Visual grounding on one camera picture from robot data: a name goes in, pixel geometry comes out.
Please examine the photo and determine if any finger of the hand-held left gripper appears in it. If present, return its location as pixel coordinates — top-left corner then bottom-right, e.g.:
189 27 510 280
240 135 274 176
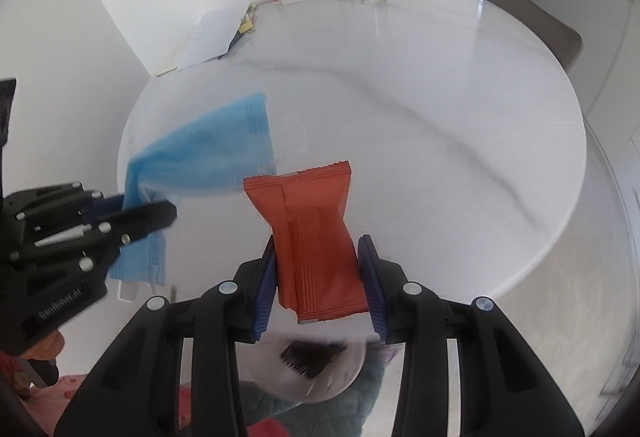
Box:
11 200 179 282
4 181 127 224

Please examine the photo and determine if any pink printed cloth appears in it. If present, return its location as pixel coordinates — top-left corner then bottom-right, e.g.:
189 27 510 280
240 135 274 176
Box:
15 367 101 437

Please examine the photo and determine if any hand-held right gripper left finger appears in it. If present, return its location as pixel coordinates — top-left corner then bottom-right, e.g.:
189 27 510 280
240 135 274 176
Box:
54 234 278 437

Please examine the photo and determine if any grey chair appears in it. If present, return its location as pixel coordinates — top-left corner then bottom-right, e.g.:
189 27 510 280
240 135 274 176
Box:
487 0 585 73

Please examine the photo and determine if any blue face mask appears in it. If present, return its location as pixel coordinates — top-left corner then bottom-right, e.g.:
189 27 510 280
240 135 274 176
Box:
109 91 277 303

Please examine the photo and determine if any small yellow object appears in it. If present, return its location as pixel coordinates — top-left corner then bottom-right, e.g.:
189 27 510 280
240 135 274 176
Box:
231 3 258 52

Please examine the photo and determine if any teal fleece cloth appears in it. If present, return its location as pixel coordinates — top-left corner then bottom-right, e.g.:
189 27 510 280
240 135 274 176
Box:
239 347 406 437

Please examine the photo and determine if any person's left hand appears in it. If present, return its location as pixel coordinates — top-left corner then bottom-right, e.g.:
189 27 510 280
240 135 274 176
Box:
22 331 66 364

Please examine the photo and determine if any black foam mesh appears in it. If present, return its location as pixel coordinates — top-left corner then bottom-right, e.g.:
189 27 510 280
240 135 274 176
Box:
279 338 348 379

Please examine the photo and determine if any red snack packet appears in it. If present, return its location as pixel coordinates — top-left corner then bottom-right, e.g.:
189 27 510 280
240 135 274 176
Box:
243 160 368 323

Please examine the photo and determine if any white paper sheet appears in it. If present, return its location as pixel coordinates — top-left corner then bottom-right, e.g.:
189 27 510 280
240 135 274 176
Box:
177 6 252 70

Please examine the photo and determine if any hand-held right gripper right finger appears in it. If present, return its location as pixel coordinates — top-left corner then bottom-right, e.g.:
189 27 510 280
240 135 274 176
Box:
356 234 585 437

